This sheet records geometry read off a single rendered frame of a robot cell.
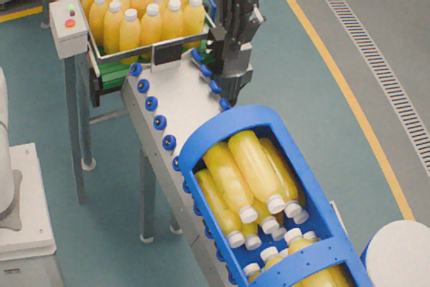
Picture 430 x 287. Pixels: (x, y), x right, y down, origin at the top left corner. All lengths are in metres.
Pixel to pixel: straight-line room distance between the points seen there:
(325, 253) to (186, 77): 0.88
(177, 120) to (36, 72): 1.61
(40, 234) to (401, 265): 0.96
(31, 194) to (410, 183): 2.11
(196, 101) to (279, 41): 1.71
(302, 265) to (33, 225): 0.68
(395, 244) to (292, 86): 1.85
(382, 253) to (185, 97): 0.80
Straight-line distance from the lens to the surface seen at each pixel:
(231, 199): 1.49
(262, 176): 1.46
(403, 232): 1.68
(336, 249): 1.36
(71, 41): 1.93
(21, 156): 1.66
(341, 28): 3.84
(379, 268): 1.60
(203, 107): 1.92
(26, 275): 1.71
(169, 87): 1.97
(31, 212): 1.57
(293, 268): 1.32
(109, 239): 2.71
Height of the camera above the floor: 2.37
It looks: 52 degrees down
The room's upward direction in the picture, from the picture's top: 10 degrees clockwise
